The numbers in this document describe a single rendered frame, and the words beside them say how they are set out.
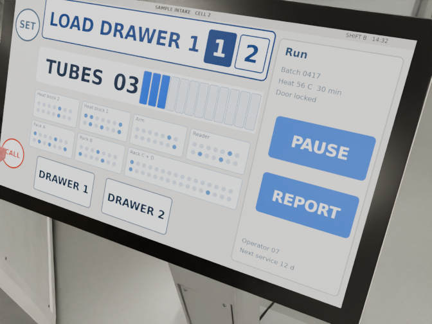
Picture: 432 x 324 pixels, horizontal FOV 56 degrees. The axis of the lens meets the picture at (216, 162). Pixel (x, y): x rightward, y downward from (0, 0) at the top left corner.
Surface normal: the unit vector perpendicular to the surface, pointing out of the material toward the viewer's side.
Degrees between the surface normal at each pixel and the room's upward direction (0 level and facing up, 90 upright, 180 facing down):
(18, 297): 90
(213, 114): 50
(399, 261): 0
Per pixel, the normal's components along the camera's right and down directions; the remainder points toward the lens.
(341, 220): -0.36, 0.10
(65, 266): -0.07, -0.68
